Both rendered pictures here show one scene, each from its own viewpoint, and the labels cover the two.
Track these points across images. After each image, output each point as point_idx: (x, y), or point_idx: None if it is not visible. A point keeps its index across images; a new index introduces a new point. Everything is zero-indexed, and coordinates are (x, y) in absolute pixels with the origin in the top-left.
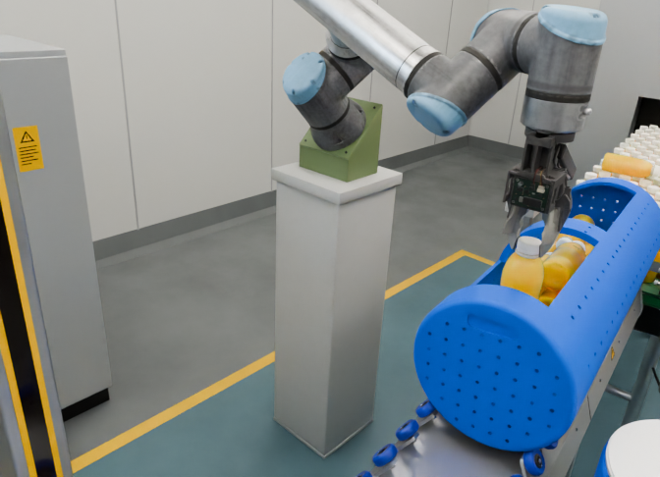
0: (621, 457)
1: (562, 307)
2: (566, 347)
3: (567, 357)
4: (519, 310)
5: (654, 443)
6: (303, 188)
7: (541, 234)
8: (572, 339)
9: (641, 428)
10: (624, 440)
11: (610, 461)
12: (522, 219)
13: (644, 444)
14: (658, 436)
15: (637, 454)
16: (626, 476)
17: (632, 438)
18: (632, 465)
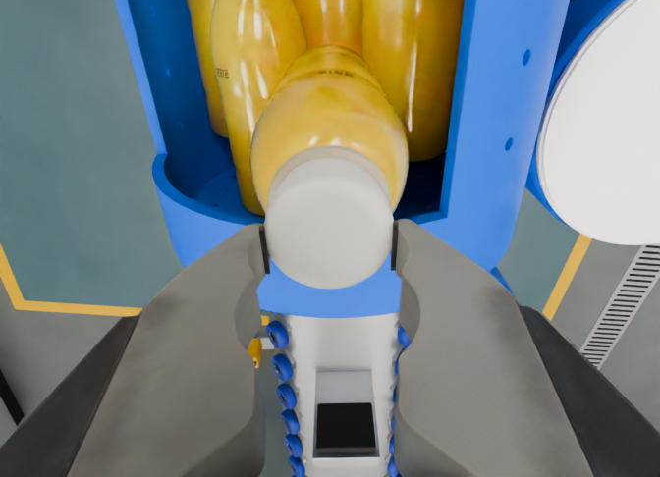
0: (562, 153)
1: (480, 160)
2: (499, 248)
3: (502, 257)
4: (388, 311)
5: (625, 78)
6: None
7: (399, 317)
8: (510, 205)
9: (607, 50)
10: (571, 108)
11: (545, 173)
12: (240, 332)
13: (606, 93)
14: (636, 51)
15: (589, 129)
16: (567, 185)
17: (584, 93)
18: (578, 158)
